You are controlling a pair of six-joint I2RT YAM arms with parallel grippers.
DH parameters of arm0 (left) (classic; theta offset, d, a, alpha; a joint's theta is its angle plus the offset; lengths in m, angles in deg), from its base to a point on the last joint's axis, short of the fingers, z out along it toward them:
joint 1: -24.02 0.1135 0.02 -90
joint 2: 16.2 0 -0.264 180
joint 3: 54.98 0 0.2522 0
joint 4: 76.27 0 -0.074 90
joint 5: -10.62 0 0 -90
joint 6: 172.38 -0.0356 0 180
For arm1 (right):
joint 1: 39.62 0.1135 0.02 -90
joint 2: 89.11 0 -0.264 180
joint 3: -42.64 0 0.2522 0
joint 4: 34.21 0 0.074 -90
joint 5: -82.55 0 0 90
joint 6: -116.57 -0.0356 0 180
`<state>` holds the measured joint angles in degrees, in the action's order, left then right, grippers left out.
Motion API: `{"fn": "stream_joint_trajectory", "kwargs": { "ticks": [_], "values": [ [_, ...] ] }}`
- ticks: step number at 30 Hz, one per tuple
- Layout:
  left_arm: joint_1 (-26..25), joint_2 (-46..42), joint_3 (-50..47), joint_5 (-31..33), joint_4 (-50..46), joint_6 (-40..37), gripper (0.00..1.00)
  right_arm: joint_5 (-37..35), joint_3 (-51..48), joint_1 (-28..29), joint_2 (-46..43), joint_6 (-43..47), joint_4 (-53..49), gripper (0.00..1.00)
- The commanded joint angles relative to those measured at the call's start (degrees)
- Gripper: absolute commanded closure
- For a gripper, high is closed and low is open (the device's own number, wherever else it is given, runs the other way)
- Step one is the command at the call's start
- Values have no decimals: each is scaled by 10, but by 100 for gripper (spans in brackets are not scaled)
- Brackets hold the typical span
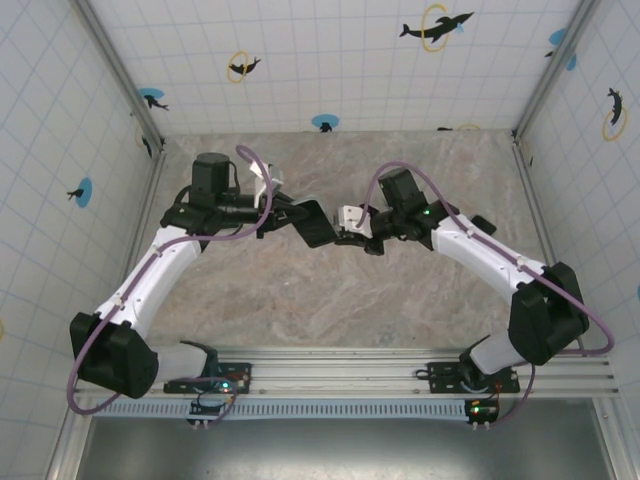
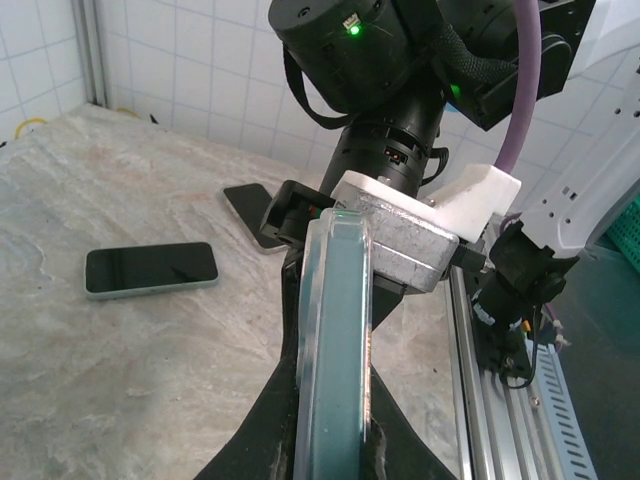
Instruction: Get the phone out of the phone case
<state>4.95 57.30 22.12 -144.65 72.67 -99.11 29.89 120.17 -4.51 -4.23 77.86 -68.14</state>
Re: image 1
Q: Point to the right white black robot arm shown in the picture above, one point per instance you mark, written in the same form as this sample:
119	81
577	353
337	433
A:
480	250

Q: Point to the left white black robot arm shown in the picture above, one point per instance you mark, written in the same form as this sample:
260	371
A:
150	280

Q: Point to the blue circle seal sticker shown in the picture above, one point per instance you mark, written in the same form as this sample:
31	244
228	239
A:
325	121

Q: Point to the blue circle shark sticker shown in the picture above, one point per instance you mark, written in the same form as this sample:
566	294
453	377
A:
150	95

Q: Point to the small dolphin yellow hoop sticker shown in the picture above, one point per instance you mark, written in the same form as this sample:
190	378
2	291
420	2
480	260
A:
240	67

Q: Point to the blue circle fish sticker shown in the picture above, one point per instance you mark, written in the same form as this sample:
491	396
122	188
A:
86	192

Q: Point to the black dolphin yellow hoop sticker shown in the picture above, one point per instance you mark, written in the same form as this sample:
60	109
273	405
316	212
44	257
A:
440	27

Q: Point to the black controller module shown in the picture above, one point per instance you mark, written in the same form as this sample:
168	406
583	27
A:
487	411
205	410

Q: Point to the grey metal panel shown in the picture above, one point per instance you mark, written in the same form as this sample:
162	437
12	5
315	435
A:
350	450

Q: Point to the blue blob sticker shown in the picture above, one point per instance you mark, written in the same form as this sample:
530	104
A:
557	36

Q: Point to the black lizard yellow hoop sticker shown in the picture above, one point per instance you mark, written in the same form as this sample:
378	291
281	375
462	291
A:
617	105

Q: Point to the aluminium table edge rail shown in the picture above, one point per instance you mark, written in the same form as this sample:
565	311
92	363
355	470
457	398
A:
536	200
144	210

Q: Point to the aluminium mounting rail frame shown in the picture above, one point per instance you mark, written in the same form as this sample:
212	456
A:
340	372

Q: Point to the aluminium corner post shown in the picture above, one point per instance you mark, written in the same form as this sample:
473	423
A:
125	75
540	100

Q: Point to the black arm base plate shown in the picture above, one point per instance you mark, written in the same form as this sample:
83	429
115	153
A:
244	369
442	375

